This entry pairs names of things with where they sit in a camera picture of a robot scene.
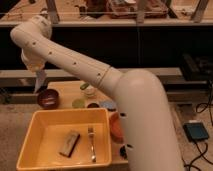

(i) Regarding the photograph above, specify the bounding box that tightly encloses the grey towel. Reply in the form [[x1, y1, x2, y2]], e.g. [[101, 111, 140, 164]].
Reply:
[[34, 70, 46, 92]]

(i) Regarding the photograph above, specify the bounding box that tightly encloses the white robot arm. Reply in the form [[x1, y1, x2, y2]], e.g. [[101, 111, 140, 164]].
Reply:
[[10, 15, 184, 171]]

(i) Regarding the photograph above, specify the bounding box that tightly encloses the orange bowl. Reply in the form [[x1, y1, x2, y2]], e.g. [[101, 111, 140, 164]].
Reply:
[[109, 112, 123, 143]]

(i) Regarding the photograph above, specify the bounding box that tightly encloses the purple bowl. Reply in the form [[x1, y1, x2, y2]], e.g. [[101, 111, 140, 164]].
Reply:
[[37, 89, 59, 110]]

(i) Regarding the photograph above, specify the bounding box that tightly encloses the white cup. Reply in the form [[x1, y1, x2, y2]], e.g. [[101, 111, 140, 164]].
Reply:
[[82, 84, 96, 98]]

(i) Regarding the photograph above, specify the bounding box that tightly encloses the green cucumber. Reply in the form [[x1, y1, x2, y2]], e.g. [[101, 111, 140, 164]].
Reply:
[[80, 83, 89, 90]]

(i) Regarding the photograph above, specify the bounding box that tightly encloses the dark brown small dish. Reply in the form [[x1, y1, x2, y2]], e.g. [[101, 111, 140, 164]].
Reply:
[[87, 103, 100, 108]]

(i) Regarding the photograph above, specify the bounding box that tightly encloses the green small dish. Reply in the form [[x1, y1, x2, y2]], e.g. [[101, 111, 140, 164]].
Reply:
[[72, 99, 85, 108]]

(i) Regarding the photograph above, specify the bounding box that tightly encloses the wooden table board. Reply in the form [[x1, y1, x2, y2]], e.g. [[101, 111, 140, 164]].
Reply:
[[48, 81, 128, 164]]

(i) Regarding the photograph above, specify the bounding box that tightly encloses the metal fork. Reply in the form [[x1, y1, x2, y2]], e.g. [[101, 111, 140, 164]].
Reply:
[[88, 126, 96, 163]]

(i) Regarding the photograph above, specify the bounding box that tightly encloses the yellow plastic tub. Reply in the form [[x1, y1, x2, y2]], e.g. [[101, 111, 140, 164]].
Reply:
[[16, 108, 112, 171]]

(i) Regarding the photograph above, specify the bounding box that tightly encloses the wooden block sponge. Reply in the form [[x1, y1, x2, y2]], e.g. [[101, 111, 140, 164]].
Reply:
[[59, 131, 80, 157]]

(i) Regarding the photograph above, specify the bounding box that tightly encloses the black foot pedal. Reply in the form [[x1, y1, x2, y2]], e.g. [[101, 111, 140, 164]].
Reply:
[[183, 122, 209, 142]]

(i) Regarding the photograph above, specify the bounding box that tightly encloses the dish brush white handle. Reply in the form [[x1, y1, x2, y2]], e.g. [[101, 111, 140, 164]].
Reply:
[[120, 146, 127, 160]]

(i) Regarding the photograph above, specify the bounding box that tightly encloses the black cable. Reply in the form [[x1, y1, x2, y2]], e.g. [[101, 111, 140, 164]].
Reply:
[[183, 79, 213, 171]]

